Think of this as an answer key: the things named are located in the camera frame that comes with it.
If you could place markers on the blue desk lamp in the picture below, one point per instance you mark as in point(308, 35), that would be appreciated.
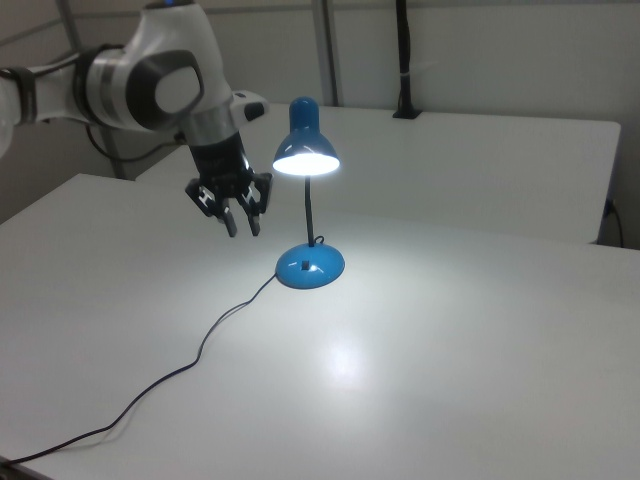
point(310, 262)

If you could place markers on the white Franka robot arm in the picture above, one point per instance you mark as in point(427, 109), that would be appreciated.
point(125, 75)

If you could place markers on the black clamped pole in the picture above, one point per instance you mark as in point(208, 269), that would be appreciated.
point(406, 50)

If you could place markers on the white background table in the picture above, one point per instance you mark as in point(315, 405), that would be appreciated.
point(450, 165)

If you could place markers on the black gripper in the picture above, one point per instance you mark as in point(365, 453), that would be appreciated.
point(220, 160)

